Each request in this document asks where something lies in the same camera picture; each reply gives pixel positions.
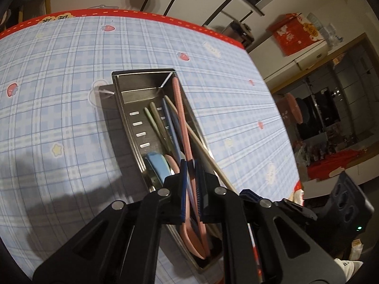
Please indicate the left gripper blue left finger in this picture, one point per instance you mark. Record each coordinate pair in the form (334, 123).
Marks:
(175, 206)

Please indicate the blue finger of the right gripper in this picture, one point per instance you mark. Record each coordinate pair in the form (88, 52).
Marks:
(249, 195)

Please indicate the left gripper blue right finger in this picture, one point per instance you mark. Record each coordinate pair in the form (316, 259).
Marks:
(206, 196)

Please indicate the blue soup spoon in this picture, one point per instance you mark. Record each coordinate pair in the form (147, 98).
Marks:
(159, 165)

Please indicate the pink soup spoon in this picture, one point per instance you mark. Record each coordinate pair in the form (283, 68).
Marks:
(188, 234)

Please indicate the steel perforated utensil tray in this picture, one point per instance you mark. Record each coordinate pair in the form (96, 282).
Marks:
(153, 131)

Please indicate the brown trash bin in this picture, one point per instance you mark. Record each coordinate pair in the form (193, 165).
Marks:
(289, 110)

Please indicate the blue plaid table mat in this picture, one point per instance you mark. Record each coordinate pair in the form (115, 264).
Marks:
(118, 124)

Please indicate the cream refrigerator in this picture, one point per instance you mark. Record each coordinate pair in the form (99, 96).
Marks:
(276, 65)

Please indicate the brown rice cooker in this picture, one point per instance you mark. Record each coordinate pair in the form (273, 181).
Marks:
(239, 32)

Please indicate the red cloth on refrigerator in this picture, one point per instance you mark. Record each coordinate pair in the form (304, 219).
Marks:
(294, 32)

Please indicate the black metal rack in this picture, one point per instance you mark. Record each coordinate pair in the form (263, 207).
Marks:
(228, 10)

